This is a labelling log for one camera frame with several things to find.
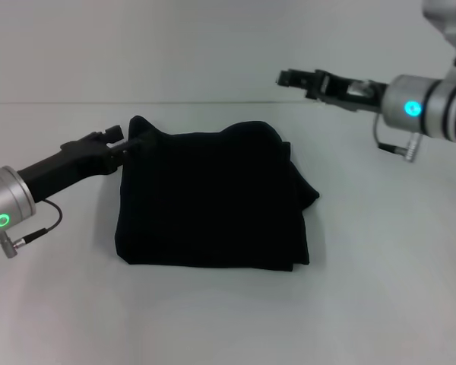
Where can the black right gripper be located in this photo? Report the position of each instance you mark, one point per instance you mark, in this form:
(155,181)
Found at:
(346,93)

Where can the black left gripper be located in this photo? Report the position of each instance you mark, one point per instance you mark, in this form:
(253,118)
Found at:
(72,159)

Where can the black t-shirt with FREE print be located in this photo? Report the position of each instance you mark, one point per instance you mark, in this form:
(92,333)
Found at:
(213,197)

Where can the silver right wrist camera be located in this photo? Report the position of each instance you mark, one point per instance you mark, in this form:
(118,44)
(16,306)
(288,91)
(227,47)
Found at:
(446,26)

